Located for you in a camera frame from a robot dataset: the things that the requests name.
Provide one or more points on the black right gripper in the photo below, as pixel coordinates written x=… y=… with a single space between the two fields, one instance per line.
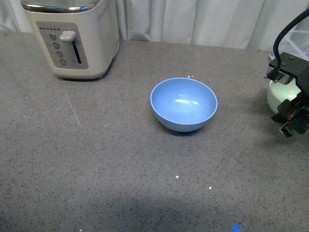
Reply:
x=294 y=114

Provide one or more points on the light green bowl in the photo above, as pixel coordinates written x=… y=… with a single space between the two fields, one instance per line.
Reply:
x=278 y=92

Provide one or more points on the blue bowl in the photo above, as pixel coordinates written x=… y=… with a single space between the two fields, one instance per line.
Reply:
x=183 y=104

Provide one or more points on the blue-rimmed container lid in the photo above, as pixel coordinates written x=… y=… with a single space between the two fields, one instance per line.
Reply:
x=275 y=57

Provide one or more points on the clear plastic container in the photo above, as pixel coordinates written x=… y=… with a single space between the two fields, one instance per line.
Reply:
x=296 y=42

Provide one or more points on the white curtain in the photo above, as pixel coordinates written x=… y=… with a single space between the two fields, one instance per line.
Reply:
x=245 y=24

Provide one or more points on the cream toaster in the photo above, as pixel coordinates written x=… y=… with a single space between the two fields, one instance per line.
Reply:
x=79 y=38

